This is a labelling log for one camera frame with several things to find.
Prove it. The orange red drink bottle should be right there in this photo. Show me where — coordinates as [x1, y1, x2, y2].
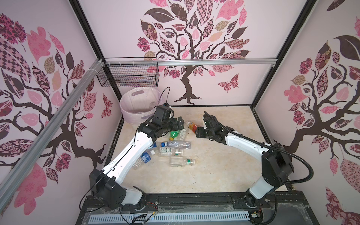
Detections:
[187, 121, 199, 134]

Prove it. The flat blue label bottle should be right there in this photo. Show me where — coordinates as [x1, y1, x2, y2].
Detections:
[149, 142, 158, 149]

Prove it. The long clear crushed bottle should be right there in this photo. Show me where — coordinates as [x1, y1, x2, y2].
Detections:
[160, 140, 191, 149]

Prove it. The clear bottle green label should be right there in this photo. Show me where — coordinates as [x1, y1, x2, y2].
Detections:
[178, 127, 189, 141]

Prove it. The aluminium rail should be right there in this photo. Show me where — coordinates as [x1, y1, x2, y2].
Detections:
[106, 58, 277, 66]
[1, 59, 104, 210]

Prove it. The blue label bottle lower left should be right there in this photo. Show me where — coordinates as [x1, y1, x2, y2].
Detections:
[132, 150, 156, 170]

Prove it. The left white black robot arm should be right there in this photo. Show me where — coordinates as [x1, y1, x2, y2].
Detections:
[89, 103, 184, 210]

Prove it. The light green bottle yellow cap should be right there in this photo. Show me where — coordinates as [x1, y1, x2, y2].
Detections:
[169, 130, 180, 141]

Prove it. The aluminium rail back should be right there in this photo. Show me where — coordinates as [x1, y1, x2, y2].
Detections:
[106, 58, 277, 66]

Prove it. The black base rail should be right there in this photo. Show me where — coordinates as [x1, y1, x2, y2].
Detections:
[76, 191, 319, 225]

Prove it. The black corrugated cable conduit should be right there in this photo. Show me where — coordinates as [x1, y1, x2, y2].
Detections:
[203, 111, 315, 185]

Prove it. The clear square bottle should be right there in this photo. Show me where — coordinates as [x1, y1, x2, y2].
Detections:
[170, 156, 195, 167]
[158, 147, 183, 157]

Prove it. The black wire basket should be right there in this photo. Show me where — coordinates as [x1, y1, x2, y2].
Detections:
[97, 56, 160, 88]

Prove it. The white slotted cable duct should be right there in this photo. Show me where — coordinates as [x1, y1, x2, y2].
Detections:
[87, 211, 250, 225]

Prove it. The aluminium rail left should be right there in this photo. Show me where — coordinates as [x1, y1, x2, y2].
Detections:
[1, 59, 104, 210]

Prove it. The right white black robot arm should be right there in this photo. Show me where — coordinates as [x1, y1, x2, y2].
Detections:
[196, 112, 294, 208]

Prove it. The pink plastic bin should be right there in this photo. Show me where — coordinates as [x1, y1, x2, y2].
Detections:
[120, 87, 161, 125]

